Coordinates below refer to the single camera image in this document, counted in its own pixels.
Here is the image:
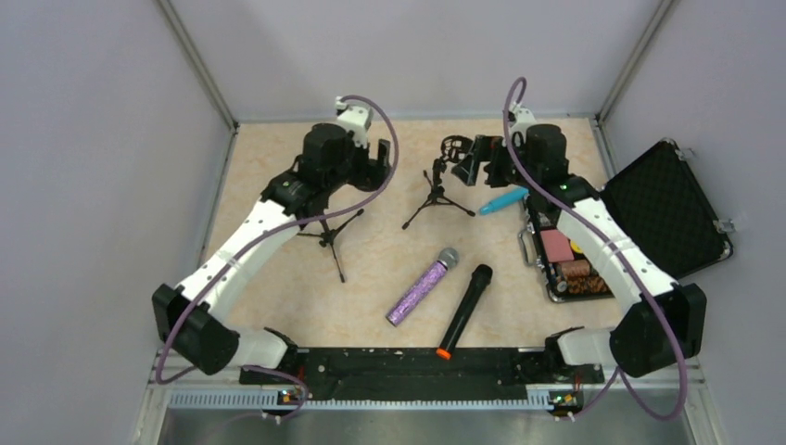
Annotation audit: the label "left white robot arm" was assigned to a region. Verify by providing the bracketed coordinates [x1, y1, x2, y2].
[152, 122, 400, 385]

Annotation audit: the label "blue plastic tube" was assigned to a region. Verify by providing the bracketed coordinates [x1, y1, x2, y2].
[478, 187, 528, 216]

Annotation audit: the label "poker chip stacks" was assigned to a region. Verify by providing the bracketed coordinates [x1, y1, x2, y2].
[554, 260, 610, 297]

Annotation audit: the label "purple glitter microphone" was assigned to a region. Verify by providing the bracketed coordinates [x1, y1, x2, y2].
[386, 248, 460, 327]

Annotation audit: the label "black microphone orange end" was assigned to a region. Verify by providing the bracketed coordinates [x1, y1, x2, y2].
[436, 264, 493, 361]

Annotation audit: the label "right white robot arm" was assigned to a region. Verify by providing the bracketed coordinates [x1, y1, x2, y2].
[442, 124, 706, 380]

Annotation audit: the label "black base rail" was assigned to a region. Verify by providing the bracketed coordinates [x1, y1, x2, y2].
[239, 348, 605, 402]

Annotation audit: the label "open black carrying case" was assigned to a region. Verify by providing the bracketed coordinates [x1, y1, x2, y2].
[521, 138, 734, 303]

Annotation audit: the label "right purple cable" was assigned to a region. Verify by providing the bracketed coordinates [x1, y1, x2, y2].
[501, 76, 689, 423]

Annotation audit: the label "pink block in case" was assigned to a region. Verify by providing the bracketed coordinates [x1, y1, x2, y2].
[540, 229, 575, 263]

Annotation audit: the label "tripod stand with shock mount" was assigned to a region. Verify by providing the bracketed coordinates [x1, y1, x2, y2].
[401, 135, 475, 230]

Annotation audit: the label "tripod stand with clip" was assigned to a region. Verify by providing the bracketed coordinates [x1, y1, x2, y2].
[298, 209, 365, 284]

